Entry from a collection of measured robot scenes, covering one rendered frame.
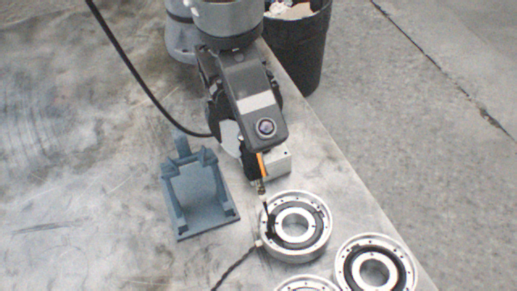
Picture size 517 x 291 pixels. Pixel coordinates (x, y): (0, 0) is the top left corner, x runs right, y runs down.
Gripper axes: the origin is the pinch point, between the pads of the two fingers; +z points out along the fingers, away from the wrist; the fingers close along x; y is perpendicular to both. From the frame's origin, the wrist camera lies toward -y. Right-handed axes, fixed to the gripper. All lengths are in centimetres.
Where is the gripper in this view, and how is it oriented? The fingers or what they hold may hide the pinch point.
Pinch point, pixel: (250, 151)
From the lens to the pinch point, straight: 65.8
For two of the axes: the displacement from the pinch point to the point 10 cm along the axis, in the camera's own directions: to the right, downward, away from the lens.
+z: 0.6, 6.3, 7.7
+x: -9.4, 3.1, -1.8
